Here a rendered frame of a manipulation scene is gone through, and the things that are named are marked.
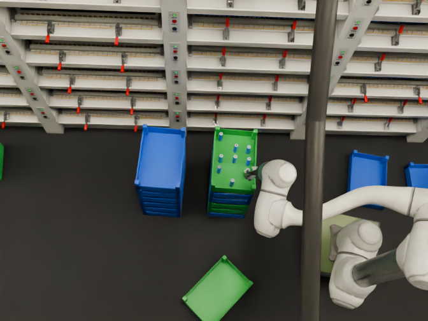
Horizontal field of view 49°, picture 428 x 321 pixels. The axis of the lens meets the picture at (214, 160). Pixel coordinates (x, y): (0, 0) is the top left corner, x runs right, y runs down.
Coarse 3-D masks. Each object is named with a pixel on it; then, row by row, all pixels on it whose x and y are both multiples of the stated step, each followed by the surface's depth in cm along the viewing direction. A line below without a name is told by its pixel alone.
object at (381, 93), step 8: (408, 80) 229; (416, 80) 229; (424, 80) 229; (336, 88) 226; (344, 88) 227; (352, 88) 227; (368, 88) 227; (376, 88) 227; (384, 88) 228; (408, 88) 228; (424, 88) 229; (336, 96) 229; (344, 96) 229; (352, 96) 229; (360, 96) 228; (368, 96) 228; (376, 96) 228; (384, 96) 228; (392, 96) 228; (400, 96) 228; (408, 96) 228; (416, 96) 228; (424, 96) 228
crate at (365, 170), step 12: (360, 156) 268; (372, 156) 265; (348, 168) 266; (360, 168) 266; (372, 168) 267; (384, 168) 265; (348, 180) 261; (360, 180) 263; (372, 180) 264; (384, 180) 261; (372, 204) 253
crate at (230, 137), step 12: (216, 132) 221; (228, 132) 224; (240, 132) 223; (252, 132) 222; (216, 144) 223; (228, 144) 223; (240, 144) 224; (252, 144) 224; (216, 156) 221; (228, 156) 221; (240, 156) 221; (252, 156) 222; (216, 168) 218; (228, 168) 218; (240, 168) 219; (216, 180) 216; (228, 180) 216; (240, 180) 216; (252, 180) 217; (240, 192) 213; (252, 192) 212
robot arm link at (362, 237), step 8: (352, 224) 207; (360, 224) 204; (368, 224) 203; (344, 232) 211; (352, 232) 204; (360, 232) 201; (368, 232) 201; (376, 232) 202; (336, 240) 220; (344, 240) 208; (352, 240) 203; (360, 240) 200; (368, 240) 199; (376, 240) 200; (344, 248) 206; (352, 248) 203; (360, 248) 202; (368, 248) 200; (376, 248) 201; (368, 256) 202
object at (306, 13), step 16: (192, 0) 171; (208, 0) 171; (224, 0) 172; (240, 0) 172; (256, 0) 172; (272, 0) 173; (288, 0) 173; (304, 0) 170; (352, 0) 169; (256, 16) 176; (272, 16) 176; (288, 16) 176; (304, 16) 175
